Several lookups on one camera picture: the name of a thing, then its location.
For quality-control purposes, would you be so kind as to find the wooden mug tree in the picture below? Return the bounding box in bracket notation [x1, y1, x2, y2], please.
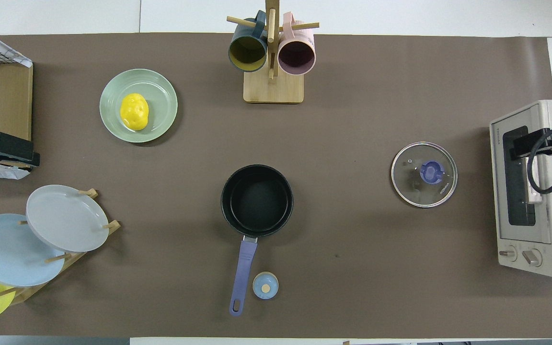
[227, 0, 320, 104]

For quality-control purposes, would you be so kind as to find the yellow potato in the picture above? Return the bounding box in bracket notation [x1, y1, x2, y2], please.
[120, 93, 150, 131]

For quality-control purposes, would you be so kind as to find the light blue plate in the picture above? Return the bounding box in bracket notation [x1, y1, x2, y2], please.
[0, 213, 66, 288]

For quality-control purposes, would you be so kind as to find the brown wooden board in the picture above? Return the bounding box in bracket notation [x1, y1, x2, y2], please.
[0, 62, 34, 141]

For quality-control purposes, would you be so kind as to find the brown table mat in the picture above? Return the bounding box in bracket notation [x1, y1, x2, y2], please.
[0, 33, 552, 338]

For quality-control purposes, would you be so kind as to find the glass lid purple knob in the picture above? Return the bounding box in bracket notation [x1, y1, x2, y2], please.
[391, 141, 458, 208]

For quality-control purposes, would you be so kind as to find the dark blue mug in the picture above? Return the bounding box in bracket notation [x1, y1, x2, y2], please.
[228, 11, 269, 73]

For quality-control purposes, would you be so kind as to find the black wire basket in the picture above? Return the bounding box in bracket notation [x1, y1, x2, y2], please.
[0, 41, 23, 66]

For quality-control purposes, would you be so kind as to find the wooden plate rack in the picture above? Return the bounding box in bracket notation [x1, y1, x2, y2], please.
[0, 188, 121, 306]

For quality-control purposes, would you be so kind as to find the grey plate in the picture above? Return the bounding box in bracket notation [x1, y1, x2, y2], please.
[26, 184, 110, 253]

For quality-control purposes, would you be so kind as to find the pink mug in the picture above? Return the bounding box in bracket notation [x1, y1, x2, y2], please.
[277, 12, 316, 76]

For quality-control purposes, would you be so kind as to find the black pot purple handle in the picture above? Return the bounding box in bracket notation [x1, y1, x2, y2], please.
[220, 164, 294, 317]

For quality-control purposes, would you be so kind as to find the light green plate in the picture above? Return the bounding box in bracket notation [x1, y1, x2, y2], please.
[99, 69, 179, 144]

